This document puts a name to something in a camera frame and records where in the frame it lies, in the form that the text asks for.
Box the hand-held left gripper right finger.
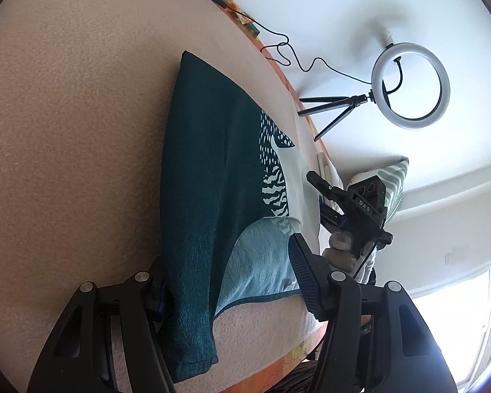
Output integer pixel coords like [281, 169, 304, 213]
[288, 233, 459, 393]

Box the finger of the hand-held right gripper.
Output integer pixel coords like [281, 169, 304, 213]
[306, 171, 351, 208]
[319, 208, 351, 230]

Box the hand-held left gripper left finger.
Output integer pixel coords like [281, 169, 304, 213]
[27, 256, 176, 393]

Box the teal and white printed shirt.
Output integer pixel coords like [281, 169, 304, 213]
[157, 50, 307, 383]

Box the person's right hand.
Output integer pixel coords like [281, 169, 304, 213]
[326, 231, 359, 271]

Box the folded white garment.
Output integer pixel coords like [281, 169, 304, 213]
[317, 151, 345, 190]

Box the green striped pillow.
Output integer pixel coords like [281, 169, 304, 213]
[350, 158, 410, 228]

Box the window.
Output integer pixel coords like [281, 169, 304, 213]
[409, 237, 491, 386]

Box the white wall plate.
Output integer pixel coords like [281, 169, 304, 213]
[445, 247, 476, 265]

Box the black ring light cable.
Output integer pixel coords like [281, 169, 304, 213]
[217, 0, 373, 86]

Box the ring light on black tripod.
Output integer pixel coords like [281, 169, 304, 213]
[297, 35, 451, 142]

